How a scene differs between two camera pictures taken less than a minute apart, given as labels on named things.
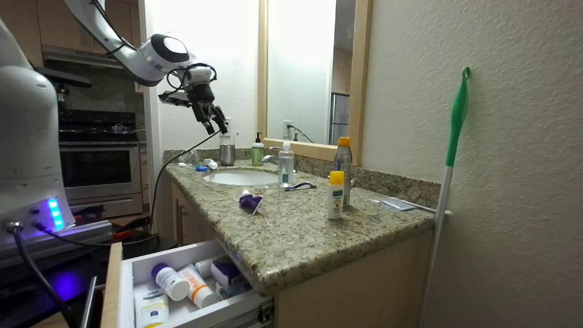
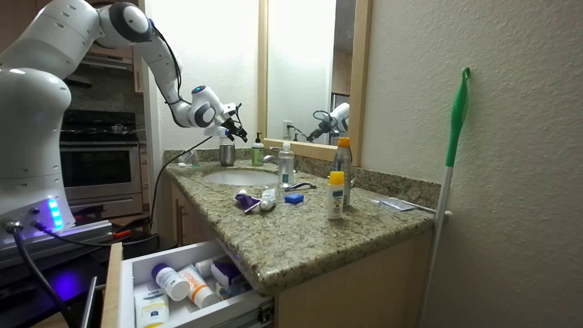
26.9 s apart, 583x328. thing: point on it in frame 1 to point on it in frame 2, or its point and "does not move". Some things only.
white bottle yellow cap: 336,193 does not move
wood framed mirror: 314,75 does not move
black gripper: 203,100 to 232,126
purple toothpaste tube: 248,202 does not move
